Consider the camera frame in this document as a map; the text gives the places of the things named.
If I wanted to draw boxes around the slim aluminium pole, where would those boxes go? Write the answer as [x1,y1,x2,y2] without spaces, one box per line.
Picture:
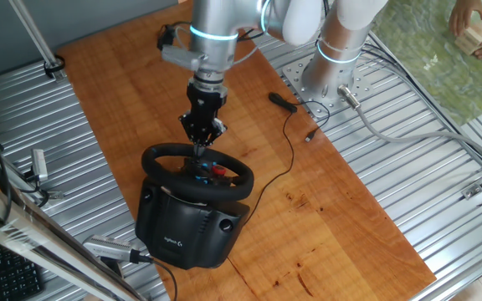
[7,0,67,83]

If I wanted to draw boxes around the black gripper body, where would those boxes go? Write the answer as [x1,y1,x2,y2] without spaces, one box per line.
[185,82,228,131]

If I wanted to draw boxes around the aluminium corner bracket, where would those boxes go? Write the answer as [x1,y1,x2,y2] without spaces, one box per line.
[461,182,482,201]

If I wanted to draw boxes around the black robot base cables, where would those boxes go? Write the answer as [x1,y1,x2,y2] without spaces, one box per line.
[360,41,482,166]

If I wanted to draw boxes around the silver depth camera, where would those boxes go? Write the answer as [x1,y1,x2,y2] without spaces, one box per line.
[82,234,141,264]
[30,148,49,183]

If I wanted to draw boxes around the metal corner bracket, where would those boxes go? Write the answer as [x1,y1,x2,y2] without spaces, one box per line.
[0,169,148,301]

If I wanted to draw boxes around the black cable tie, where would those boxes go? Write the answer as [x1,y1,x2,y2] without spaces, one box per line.
[43,54,66,79]

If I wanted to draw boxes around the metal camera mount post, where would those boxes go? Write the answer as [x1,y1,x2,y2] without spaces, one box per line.
[14,166,65,202]

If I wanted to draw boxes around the silver robot mounting plate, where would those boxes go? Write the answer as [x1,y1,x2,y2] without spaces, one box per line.
[281,54,372,121]

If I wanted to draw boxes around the black USB cable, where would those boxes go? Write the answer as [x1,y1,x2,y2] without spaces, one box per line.
[243,91,332,225]

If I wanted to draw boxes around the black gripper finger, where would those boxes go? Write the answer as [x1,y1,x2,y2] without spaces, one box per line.
[177,112,203,158]
[198,117,228,158]

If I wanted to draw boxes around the person right hand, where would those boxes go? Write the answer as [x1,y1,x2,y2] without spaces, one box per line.
[448,0,482,38]

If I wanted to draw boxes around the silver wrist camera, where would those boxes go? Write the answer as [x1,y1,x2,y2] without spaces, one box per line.
[160,44,209,72]

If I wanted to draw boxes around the wooden block pile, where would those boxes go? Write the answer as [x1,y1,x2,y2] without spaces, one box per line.
[454,23,482,56]

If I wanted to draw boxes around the grey robot conduit cable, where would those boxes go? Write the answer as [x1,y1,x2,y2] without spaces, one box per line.
[336,83,482,168]

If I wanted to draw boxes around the black racing steering wheel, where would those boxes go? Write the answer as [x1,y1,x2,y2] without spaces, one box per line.
[141,142,255,202]

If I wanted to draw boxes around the black keyboard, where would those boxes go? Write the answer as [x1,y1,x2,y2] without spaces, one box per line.
[0,240,44,301]

